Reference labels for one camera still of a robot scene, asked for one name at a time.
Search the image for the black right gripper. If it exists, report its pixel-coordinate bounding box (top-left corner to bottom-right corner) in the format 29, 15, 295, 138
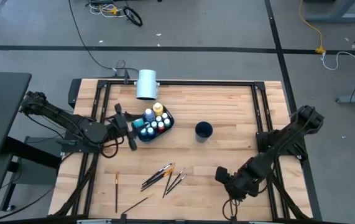
216, 167, 259, 220

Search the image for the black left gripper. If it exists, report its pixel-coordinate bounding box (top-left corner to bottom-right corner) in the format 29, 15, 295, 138
113, 103, 140, 152

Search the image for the large lavender paint bottle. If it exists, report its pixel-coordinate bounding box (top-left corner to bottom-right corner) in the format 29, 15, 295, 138
144, 108, 156, 124

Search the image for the large yellow paint bottle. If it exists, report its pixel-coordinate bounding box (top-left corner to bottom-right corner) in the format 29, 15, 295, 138
152, 101, 165, 118

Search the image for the teal plastic storage bin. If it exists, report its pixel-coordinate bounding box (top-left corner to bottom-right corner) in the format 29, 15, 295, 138
132, 104, 175, 144

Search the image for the dark blue plastic cup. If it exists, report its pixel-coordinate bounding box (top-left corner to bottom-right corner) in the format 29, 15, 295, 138
195, 121, 214, 143

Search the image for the thin paintbrush gold ferrule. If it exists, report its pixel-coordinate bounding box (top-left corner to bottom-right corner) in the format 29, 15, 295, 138
122, 194, 154, 215

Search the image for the white cylindrical lamp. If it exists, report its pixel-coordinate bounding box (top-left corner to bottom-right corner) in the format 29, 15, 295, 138
134, 68, 160, 101

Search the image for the dark desk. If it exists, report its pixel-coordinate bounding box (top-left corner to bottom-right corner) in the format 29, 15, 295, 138
0, 71, 32, 158

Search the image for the grey table base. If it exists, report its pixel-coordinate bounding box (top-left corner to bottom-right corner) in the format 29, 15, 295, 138
304, 0, 355, 24

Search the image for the black cable coil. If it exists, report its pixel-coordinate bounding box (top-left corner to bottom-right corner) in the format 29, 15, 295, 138
122, 6, 144, 27

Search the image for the white and yellow cable bundle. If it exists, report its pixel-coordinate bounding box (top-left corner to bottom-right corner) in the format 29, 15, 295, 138
85, 0, 127, 19

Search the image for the black desk leg frame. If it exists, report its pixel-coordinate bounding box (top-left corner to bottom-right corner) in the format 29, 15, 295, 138
0, 135, 63, 213

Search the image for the yellow extension cable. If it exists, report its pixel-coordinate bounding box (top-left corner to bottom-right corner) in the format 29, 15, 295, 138
298, 0, 326, 55

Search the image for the white floor cable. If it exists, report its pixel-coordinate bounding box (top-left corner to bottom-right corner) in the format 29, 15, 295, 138
321, 50, 355, 84

